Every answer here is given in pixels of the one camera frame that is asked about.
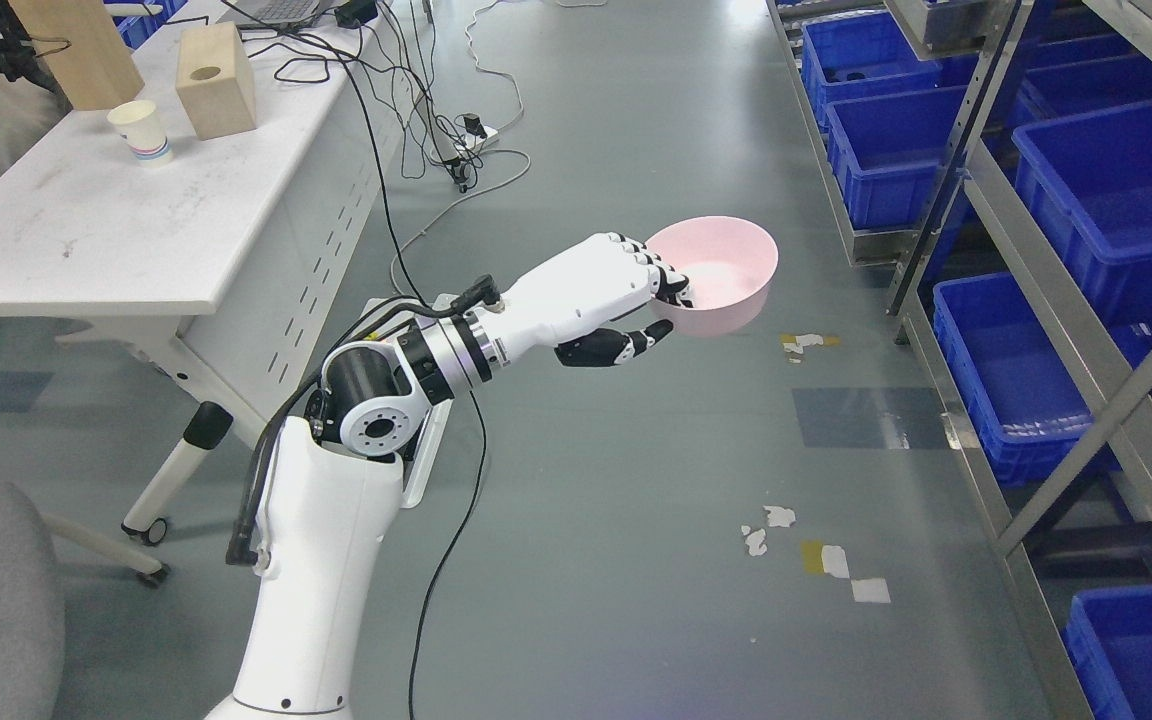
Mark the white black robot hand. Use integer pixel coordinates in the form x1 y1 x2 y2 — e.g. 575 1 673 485
475 233 695 366

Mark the pink ikea bowl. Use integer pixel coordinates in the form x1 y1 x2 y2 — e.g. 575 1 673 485
646 217 780 338

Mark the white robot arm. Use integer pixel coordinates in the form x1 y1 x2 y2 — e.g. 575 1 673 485
210 275 500 719

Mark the steel storage shelf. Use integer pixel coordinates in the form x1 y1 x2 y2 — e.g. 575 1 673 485
770 1 1152 719

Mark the white power strip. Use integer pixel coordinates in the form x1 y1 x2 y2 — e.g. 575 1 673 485
438 114 499 162

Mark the white table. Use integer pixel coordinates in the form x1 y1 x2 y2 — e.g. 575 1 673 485
0 0 407 576

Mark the wooden block with hole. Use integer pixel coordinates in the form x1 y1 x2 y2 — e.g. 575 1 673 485
175 22 259 141

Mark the paper cup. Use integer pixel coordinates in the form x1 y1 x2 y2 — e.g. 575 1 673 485
106 99 174 168

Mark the tall wooden block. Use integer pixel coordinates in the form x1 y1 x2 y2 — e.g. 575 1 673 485
9 1 145 111

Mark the grey office chair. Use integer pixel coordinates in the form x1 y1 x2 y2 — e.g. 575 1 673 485
0 482 170 719

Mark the black floor cable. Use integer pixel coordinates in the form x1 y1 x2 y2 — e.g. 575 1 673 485
406 391 490 720

